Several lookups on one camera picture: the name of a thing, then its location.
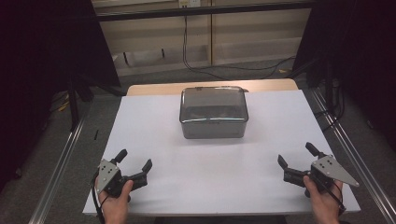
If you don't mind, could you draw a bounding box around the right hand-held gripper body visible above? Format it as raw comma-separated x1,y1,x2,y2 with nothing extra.
309,155,361,194

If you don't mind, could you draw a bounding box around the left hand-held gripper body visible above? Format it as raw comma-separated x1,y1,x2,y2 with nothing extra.
96,158,129,199

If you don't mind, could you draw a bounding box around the grey storage box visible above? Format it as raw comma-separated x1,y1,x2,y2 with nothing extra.
179,117,248,140

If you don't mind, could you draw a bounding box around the person's left hand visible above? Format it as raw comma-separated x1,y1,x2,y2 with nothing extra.
94,179,134,224

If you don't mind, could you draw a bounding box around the person's right hand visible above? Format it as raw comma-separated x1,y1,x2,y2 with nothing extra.
303,175,344,224

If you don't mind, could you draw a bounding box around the black metal stand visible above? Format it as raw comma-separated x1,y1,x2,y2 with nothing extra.
66,74,94,133

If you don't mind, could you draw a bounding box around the white table mat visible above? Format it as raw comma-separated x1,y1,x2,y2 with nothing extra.
82,89,362,217

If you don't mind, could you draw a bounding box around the yellow floor tape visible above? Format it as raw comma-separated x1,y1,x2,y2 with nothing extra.
57,92,71,113

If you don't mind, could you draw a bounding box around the black curtain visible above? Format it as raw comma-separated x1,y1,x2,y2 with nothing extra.
292,0,396,150
0,0,121,190

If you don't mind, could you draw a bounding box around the black horizontal bar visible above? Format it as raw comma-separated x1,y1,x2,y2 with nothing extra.
95,0,317,22

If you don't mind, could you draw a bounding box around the aluminium floor rail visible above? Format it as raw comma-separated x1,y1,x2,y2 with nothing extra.
28,115,89,224
309,88,396,224

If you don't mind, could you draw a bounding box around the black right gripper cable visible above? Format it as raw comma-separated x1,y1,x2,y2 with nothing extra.
310,175,347,214

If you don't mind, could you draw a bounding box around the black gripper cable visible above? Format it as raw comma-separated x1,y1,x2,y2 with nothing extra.
310,175,347,214
91,172,106,224

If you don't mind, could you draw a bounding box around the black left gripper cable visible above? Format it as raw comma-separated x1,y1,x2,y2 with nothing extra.
91,172,106,224

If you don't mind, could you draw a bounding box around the bundle of black cables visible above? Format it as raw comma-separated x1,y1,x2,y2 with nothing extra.
313,78,347,133

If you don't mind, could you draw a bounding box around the long black floor cable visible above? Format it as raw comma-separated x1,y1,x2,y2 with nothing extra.
181,15,297,80

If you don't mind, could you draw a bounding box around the white wall socket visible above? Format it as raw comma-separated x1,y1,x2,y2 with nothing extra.
178,0,202,9

